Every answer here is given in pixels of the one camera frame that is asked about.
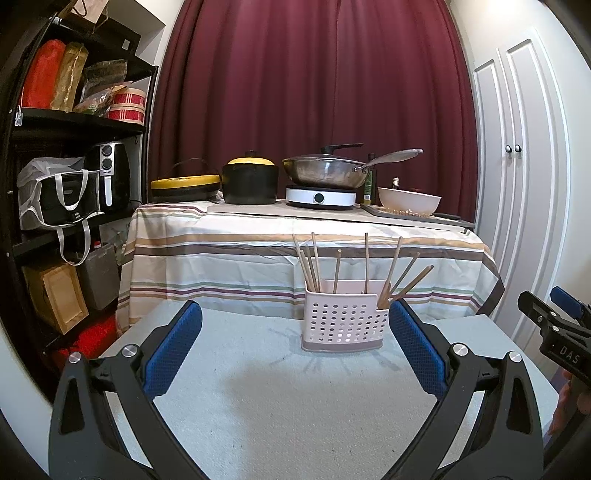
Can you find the white wardrobe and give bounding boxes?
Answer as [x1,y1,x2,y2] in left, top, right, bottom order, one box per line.
[450,0,591,361]

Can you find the black shelf rack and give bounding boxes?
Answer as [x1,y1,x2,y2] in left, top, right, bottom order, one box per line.
[0,14,160,370]

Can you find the gold packet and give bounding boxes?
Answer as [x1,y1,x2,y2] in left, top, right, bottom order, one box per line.
[50,42,89,112]

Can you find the group of wooden chopsticks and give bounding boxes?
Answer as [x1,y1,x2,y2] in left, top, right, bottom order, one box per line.
[292,232,435,310]

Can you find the red rug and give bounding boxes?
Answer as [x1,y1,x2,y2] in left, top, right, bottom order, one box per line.
[51,316,118,370]

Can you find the dark red curtain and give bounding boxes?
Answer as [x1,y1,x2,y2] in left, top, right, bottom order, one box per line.
[148,0,478,222]

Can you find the pale grey table cover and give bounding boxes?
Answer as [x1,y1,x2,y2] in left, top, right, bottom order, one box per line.
[97,300,559,480]

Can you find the person's right hand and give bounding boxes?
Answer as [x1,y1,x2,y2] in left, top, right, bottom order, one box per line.
[549,371,578,437]

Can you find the white perforated utensil holder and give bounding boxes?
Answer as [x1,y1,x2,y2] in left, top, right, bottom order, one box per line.
[301,279,392,355]

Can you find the white induction cooker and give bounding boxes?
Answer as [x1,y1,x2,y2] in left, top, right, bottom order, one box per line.
[285,184,357,209]

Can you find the black box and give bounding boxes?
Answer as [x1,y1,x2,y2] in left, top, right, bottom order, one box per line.
[99,16,141,58]

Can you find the black pot with yellow lid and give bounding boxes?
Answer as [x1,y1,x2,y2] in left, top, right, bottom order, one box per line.
[222,150,280,205]

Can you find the steel wok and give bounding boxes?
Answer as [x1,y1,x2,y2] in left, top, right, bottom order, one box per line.
[281,148,424,190]

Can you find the grey box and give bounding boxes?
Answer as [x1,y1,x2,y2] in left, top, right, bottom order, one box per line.
[76,242,121,310]

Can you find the black air fryer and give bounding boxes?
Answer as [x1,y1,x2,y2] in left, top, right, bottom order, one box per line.
[85,142,131,213]

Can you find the green oil bottle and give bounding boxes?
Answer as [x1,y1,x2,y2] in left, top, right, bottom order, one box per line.
[362,153,377,205]

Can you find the red striped round box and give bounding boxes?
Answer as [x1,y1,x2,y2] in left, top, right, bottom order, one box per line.
[107,88,147,124]

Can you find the red bag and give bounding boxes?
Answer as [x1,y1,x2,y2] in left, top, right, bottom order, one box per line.
[21,39,65,109]

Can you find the flat black and yellow pan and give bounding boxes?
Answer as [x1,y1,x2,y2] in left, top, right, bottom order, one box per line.
[150,159,221,203]

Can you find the white bowl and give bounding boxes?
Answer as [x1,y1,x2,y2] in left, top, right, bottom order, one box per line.
[378,187,443,217]

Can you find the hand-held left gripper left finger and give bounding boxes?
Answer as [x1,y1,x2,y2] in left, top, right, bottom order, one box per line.
[48,299,204,480]

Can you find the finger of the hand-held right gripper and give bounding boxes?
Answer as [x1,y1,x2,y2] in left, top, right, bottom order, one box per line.
[517,291,579,337]
[551,286,591,324]

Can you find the striped tablecloth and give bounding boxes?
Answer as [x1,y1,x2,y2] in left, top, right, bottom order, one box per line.
[115,203,505,333]

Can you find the brown paper bag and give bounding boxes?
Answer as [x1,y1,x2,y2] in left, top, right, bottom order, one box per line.
[58,0,109,24]

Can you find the beige board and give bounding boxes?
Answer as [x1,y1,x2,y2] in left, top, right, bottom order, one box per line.
[207,200,465,227]

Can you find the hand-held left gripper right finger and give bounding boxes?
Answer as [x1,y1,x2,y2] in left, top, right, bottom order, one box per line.
[389,298,544,480]

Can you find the black tote bag white handles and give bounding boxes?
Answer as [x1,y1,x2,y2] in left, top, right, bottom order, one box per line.
[28,170,106,266]

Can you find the wooden framed board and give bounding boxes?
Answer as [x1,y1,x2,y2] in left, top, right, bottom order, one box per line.
[22,263,89,335]

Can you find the dark snack packets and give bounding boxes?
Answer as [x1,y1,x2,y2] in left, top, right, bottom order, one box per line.
[74,59,130,114]

